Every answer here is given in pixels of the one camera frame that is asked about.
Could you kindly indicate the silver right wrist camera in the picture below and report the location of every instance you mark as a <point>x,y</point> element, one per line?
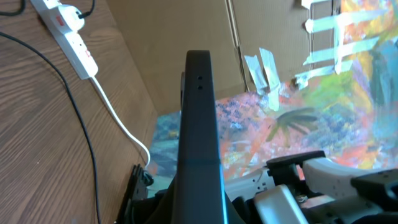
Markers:
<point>278,206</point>

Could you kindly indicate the white tape strips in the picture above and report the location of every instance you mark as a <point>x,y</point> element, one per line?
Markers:
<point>306,35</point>

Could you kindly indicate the white power strip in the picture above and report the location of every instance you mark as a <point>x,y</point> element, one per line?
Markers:
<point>71,43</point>

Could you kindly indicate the blue Samsung Galaxy smartphone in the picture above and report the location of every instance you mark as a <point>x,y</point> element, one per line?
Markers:
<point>199,195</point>

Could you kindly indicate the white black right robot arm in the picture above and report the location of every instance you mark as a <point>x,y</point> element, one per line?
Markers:
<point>310,188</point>

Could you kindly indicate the white charger plug adapter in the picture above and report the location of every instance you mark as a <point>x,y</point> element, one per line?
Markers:
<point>66,18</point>

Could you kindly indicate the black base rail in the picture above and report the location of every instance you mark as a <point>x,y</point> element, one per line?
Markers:
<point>136,190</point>

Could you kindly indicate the colourful painted sheet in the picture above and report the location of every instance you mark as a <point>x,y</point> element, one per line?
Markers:
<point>351,116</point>

